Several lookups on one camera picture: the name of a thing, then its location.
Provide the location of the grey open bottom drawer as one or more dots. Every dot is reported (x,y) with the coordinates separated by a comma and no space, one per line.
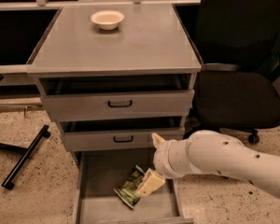
(97,203)

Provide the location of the grey middle drawer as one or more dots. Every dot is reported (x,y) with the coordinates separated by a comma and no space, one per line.
(118,133)

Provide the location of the white bowl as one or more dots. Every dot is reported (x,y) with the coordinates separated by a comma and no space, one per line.
(107,19)

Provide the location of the grey drawer cabinet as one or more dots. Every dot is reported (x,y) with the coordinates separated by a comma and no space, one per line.
(149,41)

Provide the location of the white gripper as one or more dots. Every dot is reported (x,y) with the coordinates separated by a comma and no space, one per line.
(161,159)

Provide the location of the green jalapeno chip bag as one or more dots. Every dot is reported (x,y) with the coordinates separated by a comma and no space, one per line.
(127,191)

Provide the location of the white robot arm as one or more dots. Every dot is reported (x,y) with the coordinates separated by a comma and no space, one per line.
(210,153)

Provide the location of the black office chair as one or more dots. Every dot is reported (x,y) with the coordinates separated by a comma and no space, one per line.
(239,44)

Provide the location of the grey top drawer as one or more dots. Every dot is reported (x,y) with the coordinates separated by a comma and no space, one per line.
(123,97)

